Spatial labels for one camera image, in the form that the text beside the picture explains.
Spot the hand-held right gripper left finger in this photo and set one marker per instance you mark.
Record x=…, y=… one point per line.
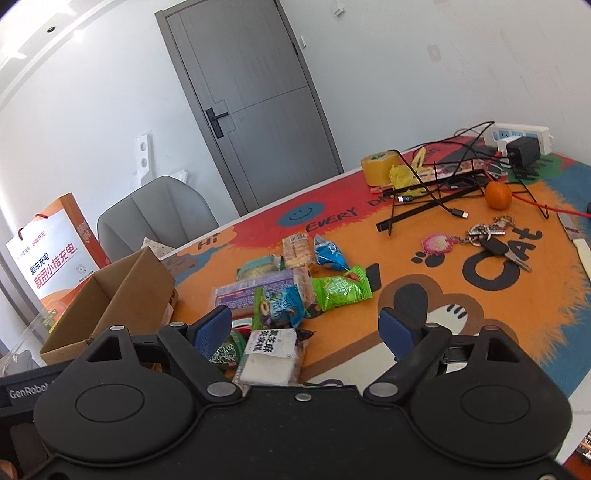
x=213, y=333

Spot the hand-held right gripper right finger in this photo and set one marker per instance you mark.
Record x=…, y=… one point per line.
x=395, y=335

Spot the white snack packet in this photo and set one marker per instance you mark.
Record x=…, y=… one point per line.
x=272, y=357

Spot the blue candy packet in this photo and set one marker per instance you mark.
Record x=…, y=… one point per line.
x=330, y=254

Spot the brown cardboard box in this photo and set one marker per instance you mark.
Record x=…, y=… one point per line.
x=106, y=300

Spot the dark green snack packet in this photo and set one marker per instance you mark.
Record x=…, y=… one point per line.
x=228, y=351

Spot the clear plastic container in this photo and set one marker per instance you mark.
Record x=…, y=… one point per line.
x=27, y=337

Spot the purple long snack packet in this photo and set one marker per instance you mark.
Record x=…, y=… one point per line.
x=249, y=290

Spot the bright green snack packet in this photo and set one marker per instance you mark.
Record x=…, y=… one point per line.
x=344, y=290

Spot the blue-green snack packet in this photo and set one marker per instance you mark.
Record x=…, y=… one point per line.
x=279, y=309

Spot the teal beige snack packet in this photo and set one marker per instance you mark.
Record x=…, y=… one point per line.
x=258, y=267

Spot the dotted cushion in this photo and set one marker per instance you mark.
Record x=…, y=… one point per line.
x=157, y=248

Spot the orange cracker packet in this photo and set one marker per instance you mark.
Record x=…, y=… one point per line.
x=296, y=249

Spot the orange white paper bag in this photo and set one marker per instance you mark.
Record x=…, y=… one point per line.
x=51, y=263

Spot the black car key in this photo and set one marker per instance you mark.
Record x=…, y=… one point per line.
x=494, y=247

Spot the grey chair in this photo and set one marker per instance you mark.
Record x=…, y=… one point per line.
x=157, y=212

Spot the small red wrapper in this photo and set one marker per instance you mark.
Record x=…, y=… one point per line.
x=379, y=189

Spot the yellow crumpled wrapper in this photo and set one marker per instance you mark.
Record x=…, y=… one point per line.
x=404, y=177

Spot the yellow tape roll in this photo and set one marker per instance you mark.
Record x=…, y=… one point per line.
x=378, y=168

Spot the orange tangerine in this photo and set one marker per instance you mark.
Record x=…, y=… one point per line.
x=498, y=195

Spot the yellow clip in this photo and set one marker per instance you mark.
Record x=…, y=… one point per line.
x=421, y=161

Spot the printed card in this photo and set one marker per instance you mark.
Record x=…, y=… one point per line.
x=455, y=168

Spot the dark flat device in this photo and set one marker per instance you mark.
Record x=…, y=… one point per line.
x=461, y=154

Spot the white charger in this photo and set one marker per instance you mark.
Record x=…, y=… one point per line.
x=501, y=146

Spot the black charger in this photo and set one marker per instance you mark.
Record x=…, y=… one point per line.
x=522, y=150

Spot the grey door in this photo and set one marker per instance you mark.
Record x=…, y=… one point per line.
x=258, y=101

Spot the white power strip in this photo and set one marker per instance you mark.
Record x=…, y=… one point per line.
x=531, y=131

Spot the small white wall plate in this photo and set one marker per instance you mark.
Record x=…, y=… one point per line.
x=181, y=176

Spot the white wall socket plate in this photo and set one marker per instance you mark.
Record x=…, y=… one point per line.
x=143, y=157

